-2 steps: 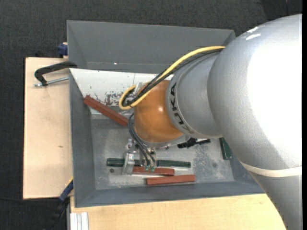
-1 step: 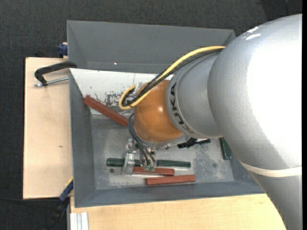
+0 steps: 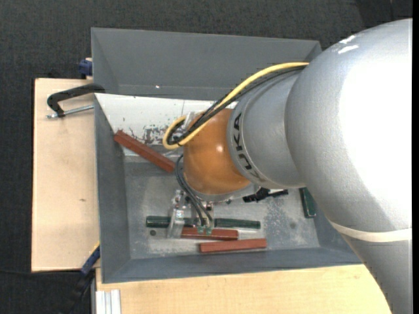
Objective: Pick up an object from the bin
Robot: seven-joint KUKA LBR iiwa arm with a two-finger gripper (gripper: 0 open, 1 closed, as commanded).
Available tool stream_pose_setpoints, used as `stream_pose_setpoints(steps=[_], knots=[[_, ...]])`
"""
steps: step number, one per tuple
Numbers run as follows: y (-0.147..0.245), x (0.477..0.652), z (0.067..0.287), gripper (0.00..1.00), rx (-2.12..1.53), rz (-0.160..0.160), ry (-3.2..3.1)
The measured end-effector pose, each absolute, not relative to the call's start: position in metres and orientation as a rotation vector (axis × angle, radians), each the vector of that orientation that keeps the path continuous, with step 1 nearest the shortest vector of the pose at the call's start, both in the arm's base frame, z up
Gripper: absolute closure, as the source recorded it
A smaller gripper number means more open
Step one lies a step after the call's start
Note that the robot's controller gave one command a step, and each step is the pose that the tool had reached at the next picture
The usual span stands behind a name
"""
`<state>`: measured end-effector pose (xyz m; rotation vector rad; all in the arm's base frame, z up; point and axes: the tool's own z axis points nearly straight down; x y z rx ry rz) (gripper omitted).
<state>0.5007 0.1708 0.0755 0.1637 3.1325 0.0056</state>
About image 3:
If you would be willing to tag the dark green flat block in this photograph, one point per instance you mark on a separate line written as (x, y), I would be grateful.
(307, 204)
(235, 223)

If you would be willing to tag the pale wood flat board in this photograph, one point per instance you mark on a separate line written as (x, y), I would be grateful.
(62, 182)

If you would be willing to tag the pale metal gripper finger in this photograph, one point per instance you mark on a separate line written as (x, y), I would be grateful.
(180, 225)
(171, 225)

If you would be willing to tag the black cylinder on white bracket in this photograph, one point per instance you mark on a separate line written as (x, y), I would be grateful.
(262, 195)

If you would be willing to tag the grey metal bin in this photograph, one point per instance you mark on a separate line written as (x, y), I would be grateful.
(196, 61)

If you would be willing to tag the red-brown flat block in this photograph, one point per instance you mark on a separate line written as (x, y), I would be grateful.
(232, 245)
(144, 150)
(219, 234)

